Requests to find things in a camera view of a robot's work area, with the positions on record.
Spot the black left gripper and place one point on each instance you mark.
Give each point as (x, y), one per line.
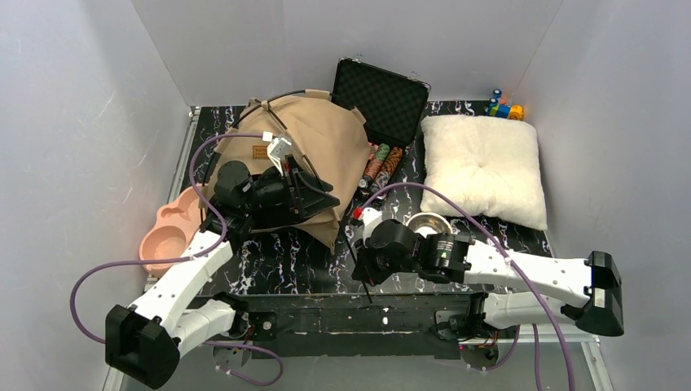
(294, 193)

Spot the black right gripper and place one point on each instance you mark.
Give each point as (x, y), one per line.
(359, 261)

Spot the tan fabric pet tent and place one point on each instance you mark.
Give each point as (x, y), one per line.
(328, 140)

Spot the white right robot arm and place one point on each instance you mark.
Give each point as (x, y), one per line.
(584, 292)

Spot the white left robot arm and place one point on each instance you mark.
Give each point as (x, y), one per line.
(147, 339)

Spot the black poker chip case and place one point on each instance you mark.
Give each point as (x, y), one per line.
(392, 105)

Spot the white fluffy cushion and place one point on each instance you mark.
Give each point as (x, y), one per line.
(488, 166)

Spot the pink double bowl holder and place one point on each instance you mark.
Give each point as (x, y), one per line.
(176, 224)

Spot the colourful toy train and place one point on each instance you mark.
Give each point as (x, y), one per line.
(498, 107)

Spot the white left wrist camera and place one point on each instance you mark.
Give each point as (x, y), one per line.
(278, 147)

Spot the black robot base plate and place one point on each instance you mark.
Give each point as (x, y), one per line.
(343, 325)

